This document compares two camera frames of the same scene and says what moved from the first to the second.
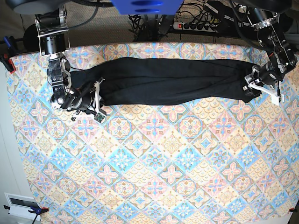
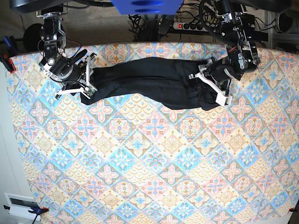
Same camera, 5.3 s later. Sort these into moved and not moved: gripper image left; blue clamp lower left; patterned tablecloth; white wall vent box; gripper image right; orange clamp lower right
Moved: gripper image right; gripper image left
Not moved: blue clamp lower left; white wall vent box; patterned tablecloth; orange clamp lower right
